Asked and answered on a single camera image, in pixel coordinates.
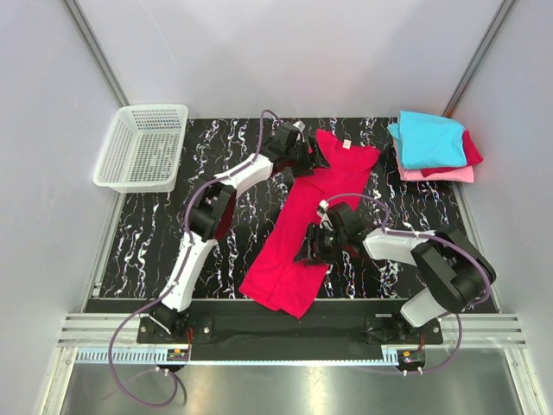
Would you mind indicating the folded cyan t shirt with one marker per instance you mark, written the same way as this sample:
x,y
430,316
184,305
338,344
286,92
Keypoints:
x,y
426,141

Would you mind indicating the corner aluminium post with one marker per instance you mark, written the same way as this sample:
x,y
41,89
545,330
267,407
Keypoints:
x,y
86,33
484,46

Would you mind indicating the folded crimson t shirt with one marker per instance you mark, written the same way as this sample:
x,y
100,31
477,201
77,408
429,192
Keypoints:
x,y
472,156

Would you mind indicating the black marbled table mat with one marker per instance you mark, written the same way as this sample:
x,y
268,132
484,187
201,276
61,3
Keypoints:
x,y
147,236

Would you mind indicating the folded pink t shirt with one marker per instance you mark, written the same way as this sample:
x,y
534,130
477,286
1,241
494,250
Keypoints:
x,y
465,174

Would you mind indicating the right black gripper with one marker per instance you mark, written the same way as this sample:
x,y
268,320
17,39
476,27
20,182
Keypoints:
x,y
303,253

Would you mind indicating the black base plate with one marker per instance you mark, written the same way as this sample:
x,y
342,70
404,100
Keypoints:
x,y
376,321

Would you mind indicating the left corner aluminium post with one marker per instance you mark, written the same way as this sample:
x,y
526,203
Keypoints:
x,y
86,33

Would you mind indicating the right corner aluminium post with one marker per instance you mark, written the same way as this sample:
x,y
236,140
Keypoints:
x,y
484,46

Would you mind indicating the aluminium front rail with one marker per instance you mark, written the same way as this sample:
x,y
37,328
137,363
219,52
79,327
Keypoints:
x,y
100,338

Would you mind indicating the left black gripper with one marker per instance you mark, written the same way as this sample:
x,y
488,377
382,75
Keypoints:
x,y
306,168

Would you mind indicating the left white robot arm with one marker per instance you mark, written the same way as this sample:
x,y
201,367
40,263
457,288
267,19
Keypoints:
x,y
209,213

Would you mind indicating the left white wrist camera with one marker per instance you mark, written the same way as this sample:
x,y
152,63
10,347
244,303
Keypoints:
x,y
299,125

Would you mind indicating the white plastic basket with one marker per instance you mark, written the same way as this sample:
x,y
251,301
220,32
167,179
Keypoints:
x,y
142,149

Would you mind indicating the crimson t shirt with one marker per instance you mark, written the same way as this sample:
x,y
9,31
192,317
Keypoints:
x,y
472,156
275,280

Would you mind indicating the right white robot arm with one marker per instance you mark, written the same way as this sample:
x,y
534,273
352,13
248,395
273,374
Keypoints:
x,y
455,273

